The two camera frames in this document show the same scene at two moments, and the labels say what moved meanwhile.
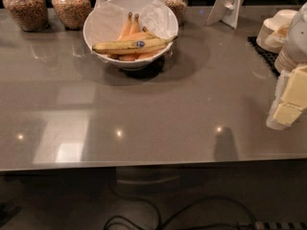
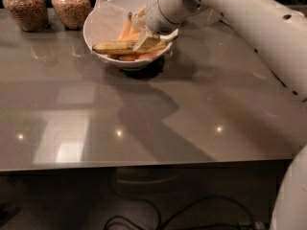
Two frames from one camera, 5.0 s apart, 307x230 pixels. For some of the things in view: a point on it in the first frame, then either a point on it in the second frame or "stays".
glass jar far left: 28,9 stays
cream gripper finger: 295,90 -> 146,40
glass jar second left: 72,6 stays
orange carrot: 125,34 stays
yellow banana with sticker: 132,46 stays
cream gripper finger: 287,113 -> 140,20
